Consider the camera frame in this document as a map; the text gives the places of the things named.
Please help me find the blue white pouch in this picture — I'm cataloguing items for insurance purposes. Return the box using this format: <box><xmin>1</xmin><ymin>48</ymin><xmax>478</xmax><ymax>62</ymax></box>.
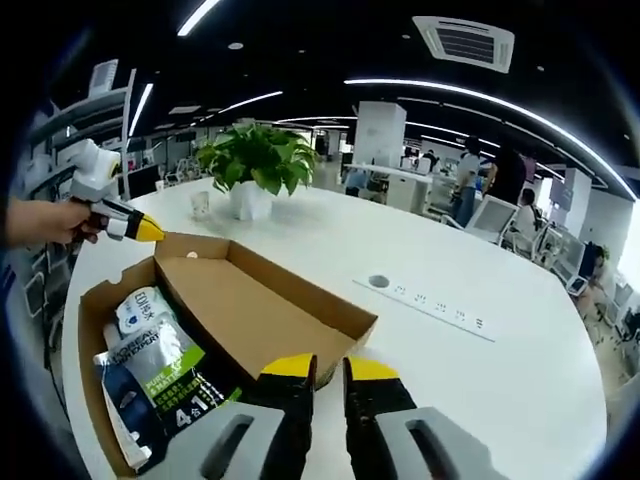
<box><xmin>92</xmin><ymin>349</ymin><xmax>154</xmax><ymax>472</ymax></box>

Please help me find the potted green plant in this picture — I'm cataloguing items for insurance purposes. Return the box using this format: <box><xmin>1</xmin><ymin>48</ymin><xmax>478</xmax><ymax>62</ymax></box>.
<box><xmin>193</xmin><ymin>121</ymin><xmax>320</xmax><ymax>221</ymax></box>

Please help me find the white blue soft wipes pack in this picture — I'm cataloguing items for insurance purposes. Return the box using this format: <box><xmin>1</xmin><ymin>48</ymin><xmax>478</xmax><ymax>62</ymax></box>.
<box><xmin>114</xmin><ymin>284</ymin><xmax>177</xmax><ymax>342</ymax></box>

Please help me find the white table socket strip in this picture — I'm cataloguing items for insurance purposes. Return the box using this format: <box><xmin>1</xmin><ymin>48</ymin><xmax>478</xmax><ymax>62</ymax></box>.
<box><xmin>351</xmin><ymin>272</ymin><xmax>497</xmax><ymax>344</ymax></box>

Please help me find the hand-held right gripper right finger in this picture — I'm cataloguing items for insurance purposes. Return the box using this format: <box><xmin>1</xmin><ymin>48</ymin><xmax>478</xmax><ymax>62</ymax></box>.
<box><xmin>342</xmin><ymin>355</ymin><xmax>507</xmax><ymax>480</ymax></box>

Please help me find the person's left hand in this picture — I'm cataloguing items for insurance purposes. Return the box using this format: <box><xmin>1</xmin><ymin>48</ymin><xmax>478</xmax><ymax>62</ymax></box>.
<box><xmin>33</xmin><ymin>198</ymin><xmax>102</xmax><ymax>246</ymax></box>

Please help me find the ceiling light strip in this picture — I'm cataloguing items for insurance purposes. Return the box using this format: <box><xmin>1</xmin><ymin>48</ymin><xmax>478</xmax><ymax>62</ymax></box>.
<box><xmin>343</xmin><ymin>77</ymin><xmax>639</xmax><ymax>201</ymax></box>

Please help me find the grey storage shelf rack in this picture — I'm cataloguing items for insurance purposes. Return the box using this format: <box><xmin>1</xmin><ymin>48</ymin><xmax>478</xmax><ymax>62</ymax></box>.
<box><xmin>27</xmin><ymin>58</ymin><xmax>139</xmax><ymax>204</ymax></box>

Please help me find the clear cup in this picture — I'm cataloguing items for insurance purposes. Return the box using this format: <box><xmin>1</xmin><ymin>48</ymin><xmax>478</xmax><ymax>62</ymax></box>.
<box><xmin>188</xmin><ymin>190</ymin><xmax>212</xmax><ymax>220</ymax></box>

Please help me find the green black pouch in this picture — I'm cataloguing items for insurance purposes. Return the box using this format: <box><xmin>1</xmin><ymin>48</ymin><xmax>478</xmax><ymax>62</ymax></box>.
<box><xmin>106</xmin><ymin>319</ymin><xmax>245</xmax><ymax>442</ymax></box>

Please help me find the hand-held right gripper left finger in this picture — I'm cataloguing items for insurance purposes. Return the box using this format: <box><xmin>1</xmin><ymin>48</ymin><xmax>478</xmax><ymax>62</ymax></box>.
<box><xmin>163</xmin><ymin>352</ymin><xmax>319</xmax><ymax>480</ymax></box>

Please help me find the brown cardboard shoe box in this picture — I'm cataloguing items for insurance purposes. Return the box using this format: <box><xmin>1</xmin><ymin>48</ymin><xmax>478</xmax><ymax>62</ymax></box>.
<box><xmin>78</xmin><ymin>232</ymin><xmax>380</xmax><ymax>479</ymax></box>

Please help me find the ceiling air conditioner vent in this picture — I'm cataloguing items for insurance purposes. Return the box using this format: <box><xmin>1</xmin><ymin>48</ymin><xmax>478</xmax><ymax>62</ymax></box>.
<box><xmin>411</xmin><ymin>14</ymin><xmax>516</xmax><ymax>75</ymax></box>

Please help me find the white office chair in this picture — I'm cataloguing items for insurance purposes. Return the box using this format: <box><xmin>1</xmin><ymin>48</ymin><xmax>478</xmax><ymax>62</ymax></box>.
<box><xmin>463</xmin><ymin>193</ymin><xmax>520</xmax><ymax>246</ymax></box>

